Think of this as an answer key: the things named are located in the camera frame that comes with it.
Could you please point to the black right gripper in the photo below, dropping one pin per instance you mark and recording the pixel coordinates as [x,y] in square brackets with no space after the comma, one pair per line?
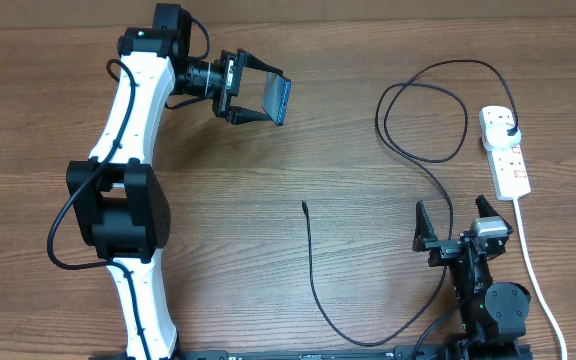
[425,240]

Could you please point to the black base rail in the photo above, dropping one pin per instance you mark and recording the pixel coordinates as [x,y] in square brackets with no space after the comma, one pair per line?
[402,352]

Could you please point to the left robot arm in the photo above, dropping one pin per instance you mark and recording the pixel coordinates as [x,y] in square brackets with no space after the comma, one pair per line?
[119,204]

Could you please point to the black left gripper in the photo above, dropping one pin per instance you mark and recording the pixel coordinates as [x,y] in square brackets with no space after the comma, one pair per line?
[231,82]

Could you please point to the blue-screen smartphone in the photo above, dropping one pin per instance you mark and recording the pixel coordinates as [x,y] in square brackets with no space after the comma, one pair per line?
[276,96]

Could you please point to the white charger plug adapter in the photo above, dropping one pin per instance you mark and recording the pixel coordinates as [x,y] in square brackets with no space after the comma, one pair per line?
[495,137]

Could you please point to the white power strip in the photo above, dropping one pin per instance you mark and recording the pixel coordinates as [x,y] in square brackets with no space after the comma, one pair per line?
[507,166]

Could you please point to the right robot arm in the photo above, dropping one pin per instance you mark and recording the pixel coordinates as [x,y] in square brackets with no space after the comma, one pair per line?
[493,314]

